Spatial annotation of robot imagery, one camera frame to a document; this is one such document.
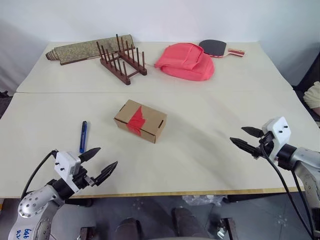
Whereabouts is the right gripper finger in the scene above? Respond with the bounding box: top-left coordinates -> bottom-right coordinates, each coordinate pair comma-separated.
240,126 -> 264,138
229,136 -> 260,155

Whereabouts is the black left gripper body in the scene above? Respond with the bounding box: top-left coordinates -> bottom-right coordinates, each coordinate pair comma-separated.
72,166 -> 98,193

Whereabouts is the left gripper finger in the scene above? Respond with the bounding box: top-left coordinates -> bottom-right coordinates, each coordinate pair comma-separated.
79,147 -> 102,164
93,160 -> 119,187

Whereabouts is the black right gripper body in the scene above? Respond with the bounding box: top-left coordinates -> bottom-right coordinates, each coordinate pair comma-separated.
251,131 -> 276,160

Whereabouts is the blue pen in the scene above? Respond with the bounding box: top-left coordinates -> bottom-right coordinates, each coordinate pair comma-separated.
79,120 -> 88,154

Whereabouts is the cardboard box with red tape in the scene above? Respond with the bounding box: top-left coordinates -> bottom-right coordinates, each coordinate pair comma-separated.
113,99 -> 168,145

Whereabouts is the person in cream clothing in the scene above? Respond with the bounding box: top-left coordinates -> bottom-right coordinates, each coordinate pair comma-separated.
303,81 -> 320,121

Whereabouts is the clear crumpled plastic bag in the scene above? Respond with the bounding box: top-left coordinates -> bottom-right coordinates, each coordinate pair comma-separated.
181,194 -> 225,208

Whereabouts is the black chair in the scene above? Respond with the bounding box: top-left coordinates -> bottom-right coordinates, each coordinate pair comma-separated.
292,53 -> 320,121

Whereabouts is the dark wooden peg rack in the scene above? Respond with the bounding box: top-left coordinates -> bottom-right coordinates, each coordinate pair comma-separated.
96,33 -> 148,86

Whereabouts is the black table tennis paddle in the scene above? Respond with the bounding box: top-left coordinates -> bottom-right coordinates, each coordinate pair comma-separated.
198,39 -> 247,59

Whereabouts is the coral red fabric bag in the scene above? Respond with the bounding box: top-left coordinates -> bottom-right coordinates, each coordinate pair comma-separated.
154,42 -> 216,82

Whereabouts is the black flat shelf plate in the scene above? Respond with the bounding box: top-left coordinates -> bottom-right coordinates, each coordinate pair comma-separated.
0,89 -> 14,119

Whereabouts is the rolled olive patterned mat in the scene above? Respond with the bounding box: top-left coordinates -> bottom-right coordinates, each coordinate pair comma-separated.
45,34 -> 137,66

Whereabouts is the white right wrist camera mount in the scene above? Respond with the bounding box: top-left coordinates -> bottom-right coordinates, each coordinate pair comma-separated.
261,116 -> 293,163

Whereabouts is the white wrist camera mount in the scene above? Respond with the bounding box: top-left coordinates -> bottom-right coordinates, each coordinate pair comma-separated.
261,116 -> 293,163
54,150 -> 82,194

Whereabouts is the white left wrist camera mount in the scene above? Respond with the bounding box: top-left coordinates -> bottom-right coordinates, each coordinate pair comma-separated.
54,150 -> 82,194

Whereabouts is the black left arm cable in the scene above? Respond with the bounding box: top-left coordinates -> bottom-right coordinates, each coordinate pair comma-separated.
20,149 -> 58,200

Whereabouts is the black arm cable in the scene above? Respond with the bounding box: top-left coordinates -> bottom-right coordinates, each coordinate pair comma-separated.
258,142 -> 317,240
20,149 -> 58,200

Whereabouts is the black table frame bar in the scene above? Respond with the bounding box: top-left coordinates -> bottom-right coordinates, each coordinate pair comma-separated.
226,186 -> 305,204

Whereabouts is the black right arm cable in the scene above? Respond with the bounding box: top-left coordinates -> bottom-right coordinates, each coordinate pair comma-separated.
258,142 -> 317,240

